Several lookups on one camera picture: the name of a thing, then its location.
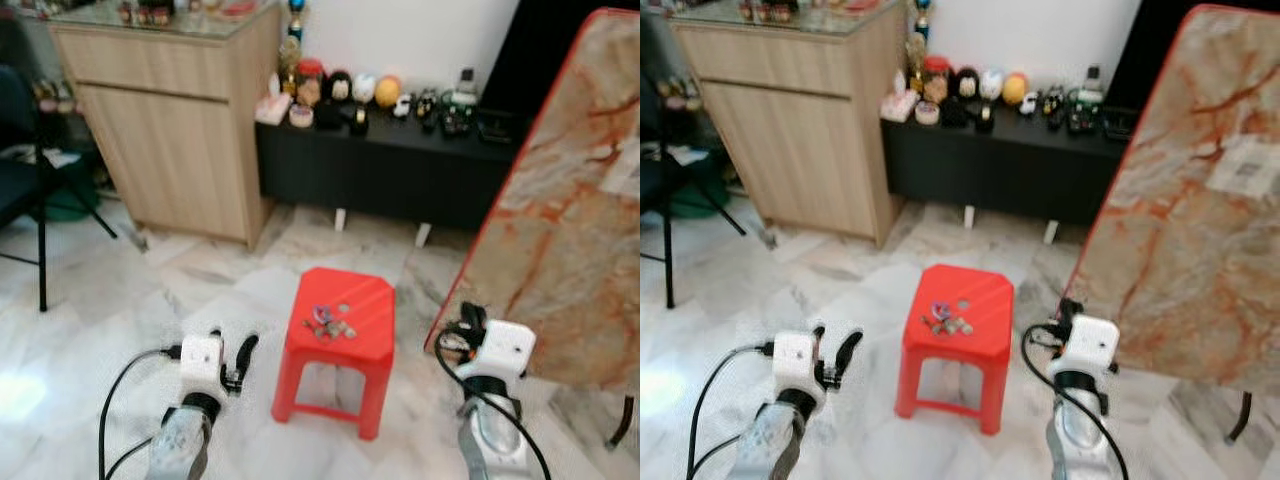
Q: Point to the flat red case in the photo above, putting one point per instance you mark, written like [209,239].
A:
[238,8]
[862,5]

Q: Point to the yellow round plush toy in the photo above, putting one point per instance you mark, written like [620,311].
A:
[388,92]
[1014,88]

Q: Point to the white round plush toy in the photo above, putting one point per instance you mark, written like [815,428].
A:
[991,84]
[364,88]

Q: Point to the green and black box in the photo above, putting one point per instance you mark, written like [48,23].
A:
[1083,117]
[457,120]

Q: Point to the marble table with red edge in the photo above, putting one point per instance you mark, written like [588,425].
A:
[1190,220]
[560,230]

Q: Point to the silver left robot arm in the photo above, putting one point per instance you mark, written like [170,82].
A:
[770,440]
[180,445]

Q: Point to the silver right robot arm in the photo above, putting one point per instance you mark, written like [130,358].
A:
[1080,430]
[495,430]

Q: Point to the small panda figure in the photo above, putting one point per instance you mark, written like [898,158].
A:
[402,106]
[1029,102]

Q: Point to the green basket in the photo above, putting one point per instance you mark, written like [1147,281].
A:
[700,200]
[60,205]

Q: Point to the black television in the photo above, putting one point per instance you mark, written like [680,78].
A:
[530,50]
[1150,45]

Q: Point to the light wooden cabinet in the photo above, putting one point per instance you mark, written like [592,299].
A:
[800,130]
[170,130]

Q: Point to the black low bench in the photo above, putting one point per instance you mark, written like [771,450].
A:
[1000,175]
[380,180]

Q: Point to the black round plush toy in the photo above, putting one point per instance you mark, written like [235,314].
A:
[340,86]
[966,83]

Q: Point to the small gold trophy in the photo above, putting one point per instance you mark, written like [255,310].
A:
[289,58]
[915,55]

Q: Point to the jar with red lid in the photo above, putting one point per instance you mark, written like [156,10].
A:
[309,82]
[936,80]

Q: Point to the red plastic stool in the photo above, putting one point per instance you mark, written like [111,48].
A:
[350,300]
[975,295]

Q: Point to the pink and white ornament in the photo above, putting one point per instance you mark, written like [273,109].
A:
[898,102]
[272,105]

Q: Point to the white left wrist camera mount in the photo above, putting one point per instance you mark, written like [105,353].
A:
[797,358]
[200,362]

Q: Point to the black folding chair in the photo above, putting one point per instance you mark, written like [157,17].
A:
[25,185]
[660,180]

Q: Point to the black toy figure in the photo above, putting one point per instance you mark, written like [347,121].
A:
[427,105]
[1053,102]

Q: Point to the trophy with blue ball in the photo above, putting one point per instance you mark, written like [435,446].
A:
[296,12]
[922,12]

